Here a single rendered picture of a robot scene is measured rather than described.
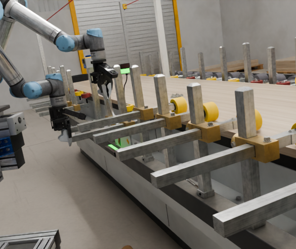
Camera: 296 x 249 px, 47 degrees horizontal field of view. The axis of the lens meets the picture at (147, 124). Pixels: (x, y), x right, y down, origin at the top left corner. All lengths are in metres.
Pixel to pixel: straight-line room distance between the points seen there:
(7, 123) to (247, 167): 1.24
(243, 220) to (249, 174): 0.39
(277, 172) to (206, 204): 0.26
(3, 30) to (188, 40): 9.68
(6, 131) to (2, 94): 7.61
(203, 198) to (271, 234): 0.30
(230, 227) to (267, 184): 0.72
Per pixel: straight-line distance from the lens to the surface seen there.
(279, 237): 1.03
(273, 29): 10.59
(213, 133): 1.11
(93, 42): 1.75
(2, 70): 1.69
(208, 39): 11.82
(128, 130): 1.28
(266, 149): 0.91
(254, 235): 1.04
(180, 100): 1.64
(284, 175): 1.23
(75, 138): 1.75
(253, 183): 1.01
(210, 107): 1.42
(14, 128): 1.84
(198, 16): 11.66
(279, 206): 0.66
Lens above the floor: 1.26
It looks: 13 degrees down
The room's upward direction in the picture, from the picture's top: 8 degrees counter-clockwise
